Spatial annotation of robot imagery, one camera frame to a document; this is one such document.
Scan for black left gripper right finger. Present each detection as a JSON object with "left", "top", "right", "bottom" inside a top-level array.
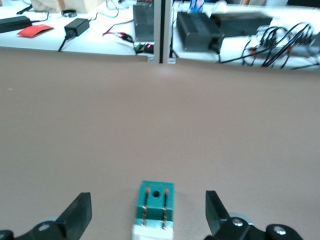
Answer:
[{"left": 203, "top": 190, "right": 305, "bottom": 240}]

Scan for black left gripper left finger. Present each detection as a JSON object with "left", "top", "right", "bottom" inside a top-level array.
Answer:
[{"left": 0, "top": 191, "right": 93, "bottom": 240}]

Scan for green circuit board module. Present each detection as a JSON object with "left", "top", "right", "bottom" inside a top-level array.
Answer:
[{"left": 131, "top": 180, "right": 175, "bottom": 240}]

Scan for small device with red LED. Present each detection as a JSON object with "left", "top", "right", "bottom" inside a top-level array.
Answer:
[{"left": 133, "top": 41, "right": 155, "bottom": 55}]

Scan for large black power supply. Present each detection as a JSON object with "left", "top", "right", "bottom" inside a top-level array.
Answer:
[{"left": 176, "top": 11, "right": 225, "bottom": 53}]

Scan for red paper sheet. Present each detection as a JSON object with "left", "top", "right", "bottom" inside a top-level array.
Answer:
[{"left": 16, "top": 24, "right": 55, "bottom": 39}]

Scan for black power adapter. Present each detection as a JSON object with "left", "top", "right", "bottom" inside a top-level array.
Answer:
[{"left": 64, "top": 17, "right": 90, "bottom": 39}]

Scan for flat black device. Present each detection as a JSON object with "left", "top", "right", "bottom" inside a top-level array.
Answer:
[{"left": 0, "top": 15, "right": 32, "bottom": 34}]

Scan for dark grey power supply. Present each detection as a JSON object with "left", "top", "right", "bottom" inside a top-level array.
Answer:
[{"left": 132, "top": 3, "right": 155, "bottom": 43}]

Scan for blue can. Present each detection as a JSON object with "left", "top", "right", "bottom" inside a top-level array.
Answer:
[{"left": 189, "top": 0, "right": 205, "bottom": 14}]

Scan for black adapter cable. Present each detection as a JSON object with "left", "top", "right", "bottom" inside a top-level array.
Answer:
[{"left": 57, "top": 36, "right": 70, "bottom": 53}]

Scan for red and black wires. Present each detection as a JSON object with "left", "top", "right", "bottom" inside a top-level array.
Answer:
[{"left": 102, "top": 21, "right": 136, "bottom": 43}]

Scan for tangled black cables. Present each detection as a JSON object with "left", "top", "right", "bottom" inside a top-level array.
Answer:
[{"left": 217, "top": 21, "right": 320, "bottom": 71}]

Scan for aluminium camera post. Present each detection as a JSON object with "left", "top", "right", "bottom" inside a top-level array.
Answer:
[{"left": 146, "top": 0, "right": 179, "bottom": 65}]

